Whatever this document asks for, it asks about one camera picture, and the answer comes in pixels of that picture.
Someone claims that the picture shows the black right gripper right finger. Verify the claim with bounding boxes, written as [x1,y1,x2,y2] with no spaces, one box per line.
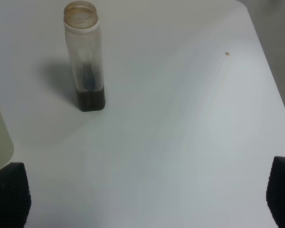
[266,156,285,228]

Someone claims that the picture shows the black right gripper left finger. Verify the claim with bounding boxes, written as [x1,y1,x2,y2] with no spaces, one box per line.
[0,162,31,228]

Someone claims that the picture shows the clear plastic drink bottle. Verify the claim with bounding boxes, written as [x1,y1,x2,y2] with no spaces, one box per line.
[63,0,106,112]

